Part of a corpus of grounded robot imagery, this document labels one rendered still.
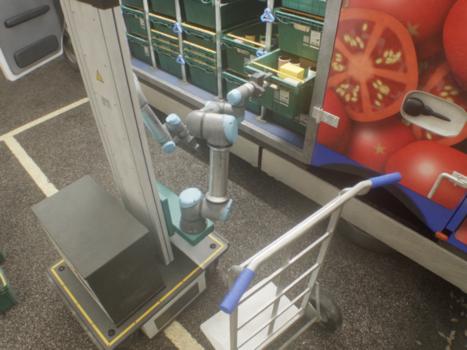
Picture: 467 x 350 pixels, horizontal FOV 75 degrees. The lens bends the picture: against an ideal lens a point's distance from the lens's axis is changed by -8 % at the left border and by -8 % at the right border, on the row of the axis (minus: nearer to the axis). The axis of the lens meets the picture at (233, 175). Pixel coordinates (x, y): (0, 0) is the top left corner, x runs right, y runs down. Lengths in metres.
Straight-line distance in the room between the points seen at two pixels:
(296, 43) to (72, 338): 2.27
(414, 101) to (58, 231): 1.75
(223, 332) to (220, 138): 1.23
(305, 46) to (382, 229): 1.22
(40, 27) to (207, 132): 3.47
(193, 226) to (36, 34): 3.42
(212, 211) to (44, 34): 3.55
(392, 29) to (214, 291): 1.81
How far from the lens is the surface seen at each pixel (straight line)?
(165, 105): 3.20
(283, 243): 0.96
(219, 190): 1.53
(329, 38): 1.80
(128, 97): 1.26
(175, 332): 2.17
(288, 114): 1.99
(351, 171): 2.05
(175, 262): 2.02
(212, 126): 1.39
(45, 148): 3.81
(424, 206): 2.00
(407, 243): 2.21
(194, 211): 1.61
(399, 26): 1.64
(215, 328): 2.15
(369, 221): 2.23
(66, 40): 5.47
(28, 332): 2.49
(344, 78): 1.81
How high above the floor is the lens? 2.01
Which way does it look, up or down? 43 degrees down
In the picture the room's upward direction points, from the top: straight up
